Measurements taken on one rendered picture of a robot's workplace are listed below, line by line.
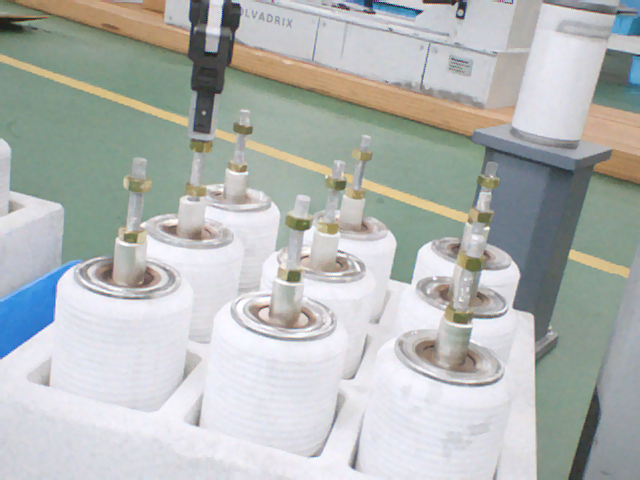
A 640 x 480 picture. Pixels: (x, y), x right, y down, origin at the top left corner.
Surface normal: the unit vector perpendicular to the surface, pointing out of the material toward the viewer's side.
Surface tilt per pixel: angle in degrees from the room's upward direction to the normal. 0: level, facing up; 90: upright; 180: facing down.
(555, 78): 90
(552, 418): 0
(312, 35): 90
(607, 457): 90
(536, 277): 90
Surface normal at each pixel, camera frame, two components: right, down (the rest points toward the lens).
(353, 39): -0.57, 0.18
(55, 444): -0.22, 0.29
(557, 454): 0.17, -0.93
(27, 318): 0.95, 0.21
